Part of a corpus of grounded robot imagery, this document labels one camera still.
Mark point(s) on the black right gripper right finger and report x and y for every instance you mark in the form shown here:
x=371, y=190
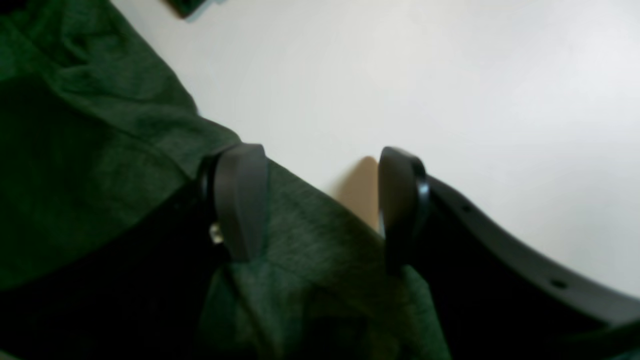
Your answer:
x=496, y=298

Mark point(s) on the dark green t-shirt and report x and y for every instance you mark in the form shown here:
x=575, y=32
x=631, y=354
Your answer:
x=97, y=132

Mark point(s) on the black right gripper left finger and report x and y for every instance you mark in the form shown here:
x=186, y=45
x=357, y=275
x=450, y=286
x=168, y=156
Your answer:
x=141, y=296

